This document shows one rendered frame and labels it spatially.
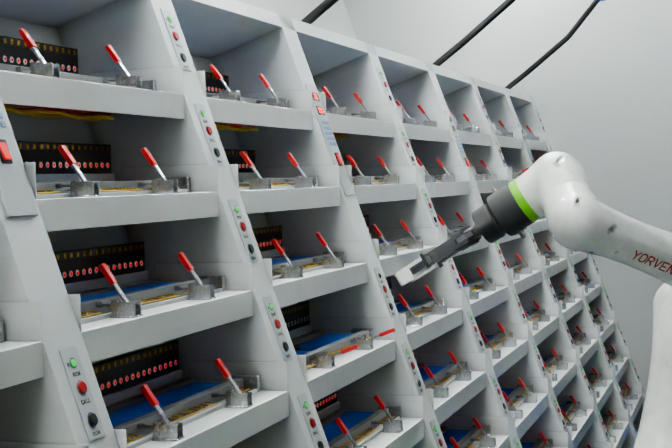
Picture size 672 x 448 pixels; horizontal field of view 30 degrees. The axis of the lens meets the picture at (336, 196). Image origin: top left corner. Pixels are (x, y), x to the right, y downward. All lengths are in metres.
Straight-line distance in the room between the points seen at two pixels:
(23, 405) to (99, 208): 0.36
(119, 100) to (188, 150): 0.26
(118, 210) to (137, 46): 0.50
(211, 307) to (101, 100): 0.38
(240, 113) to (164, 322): 0.72
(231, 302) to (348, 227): 0.81
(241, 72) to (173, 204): 0.96
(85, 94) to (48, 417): 0.57
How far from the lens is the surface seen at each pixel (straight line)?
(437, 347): 3.62
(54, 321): 1.67
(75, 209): 1.82
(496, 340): 4.11
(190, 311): 2.02
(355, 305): 2.93
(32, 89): 1.86
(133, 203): 1.98
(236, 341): 2.28
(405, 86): 4.34
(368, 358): 2.71
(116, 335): 1.80
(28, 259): 1.67
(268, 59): 3.00
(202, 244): 2.29
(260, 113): 2.64
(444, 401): 3.13
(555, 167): 2.45
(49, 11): 2.33
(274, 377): 2.26
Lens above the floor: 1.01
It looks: 5 degrees up
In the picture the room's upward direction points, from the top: 20 degrees counter-clockwise
